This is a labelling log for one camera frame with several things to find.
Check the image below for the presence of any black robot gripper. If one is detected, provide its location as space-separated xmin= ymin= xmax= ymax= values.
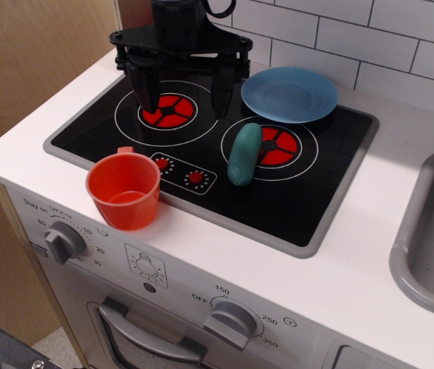
xmin=109 ymin=1 xmax=253 ymax=118

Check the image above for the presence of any orange plastic cup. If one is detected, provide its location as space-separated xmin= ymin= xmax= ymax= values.
xmin=85 ymin=146 xmax=161 ymax=231

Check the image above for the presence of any blue plastic plate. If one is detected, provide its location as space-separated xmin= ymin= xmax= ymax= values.
xmin=241 ymin=67 xmax=338 ymax=124

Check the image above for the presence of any wooden side panel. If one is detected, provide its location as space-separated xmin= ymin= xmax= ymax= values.
xmin=114 ymin=0 xmax=153 ymax=29

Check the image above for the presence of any teal toy cucumber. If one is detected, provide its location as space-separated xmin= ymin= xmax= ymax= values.
xmin=227 ymin=122 xmax=263 ymax=187

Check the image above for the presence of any black toy stove top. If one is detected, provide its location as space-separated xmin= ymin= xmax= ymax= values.
xmin=44 ymin=76 xmax=379 ymax=258

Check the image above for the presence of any grey timer knob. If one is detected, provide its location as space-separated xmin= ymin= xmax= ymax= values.
xmin=45 ymin=221 xmax=86 ymax=264

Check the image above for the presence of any grey oven temperature knob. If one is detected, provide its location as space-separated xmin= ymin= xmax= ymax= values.
xmin=203 ymin=298 xmax=262 ymax=351

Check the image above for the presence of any black equipment base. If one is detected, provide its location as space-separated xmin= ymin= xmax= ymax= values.
xmin=0 ymin=329 xmax=60 ymax=369

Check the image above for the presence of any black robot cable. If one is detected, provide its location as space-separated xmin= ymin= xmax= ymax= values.
xmin=202 ymin=0 xmax=237 ymax=19

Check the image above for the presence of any grey oven door handle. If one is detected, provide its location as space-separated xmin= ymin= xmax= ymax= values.
xmin=98 ymin=298 xmax=207 ymax=366

